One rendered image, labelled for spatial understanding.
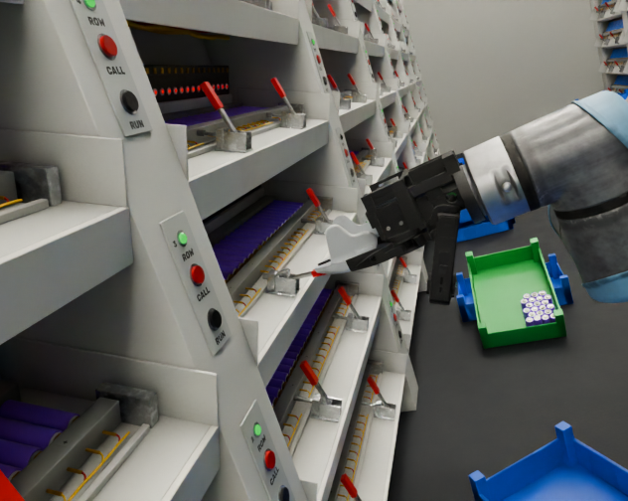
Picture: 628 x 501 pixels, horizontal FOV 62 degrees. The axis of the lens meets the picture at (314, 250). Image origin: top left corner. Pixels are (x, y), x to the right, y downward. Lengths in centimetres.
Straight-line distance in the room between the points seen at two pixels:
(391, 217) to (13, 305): 40
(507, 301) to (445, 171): 97
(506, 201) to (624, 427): 66
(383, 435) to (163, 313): 68
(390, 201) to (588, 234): 21
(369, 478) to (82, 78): 75
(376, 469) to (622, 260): 55
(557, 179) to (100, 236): 43
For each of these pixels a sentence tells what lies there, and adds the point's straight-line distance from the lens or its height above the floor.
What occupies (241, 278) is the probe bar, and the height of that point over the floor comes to 53.
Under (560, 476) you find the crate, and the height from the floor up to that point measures 0.
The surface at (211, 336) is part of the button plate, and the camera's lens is 47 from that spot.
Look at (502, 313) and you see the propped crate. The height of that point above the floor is 4.
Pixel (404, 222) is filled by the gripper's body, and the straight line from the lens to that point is 60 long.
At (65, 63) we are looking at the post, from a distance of 42.
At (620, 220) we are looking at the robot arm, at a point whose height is 51.
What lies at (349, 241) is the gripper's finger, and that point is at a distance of 62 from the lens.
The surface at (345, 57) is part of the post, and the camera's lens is 176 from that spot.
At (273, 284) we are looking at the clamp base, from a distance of 69.
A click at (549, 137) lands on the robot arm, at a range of 59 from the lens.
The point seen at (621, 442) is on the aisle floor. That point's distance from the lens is 112.
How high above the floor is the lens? 70
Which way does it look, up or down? 14 degrees down
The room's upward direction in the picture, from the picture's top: 18 degrees counter-clockwise
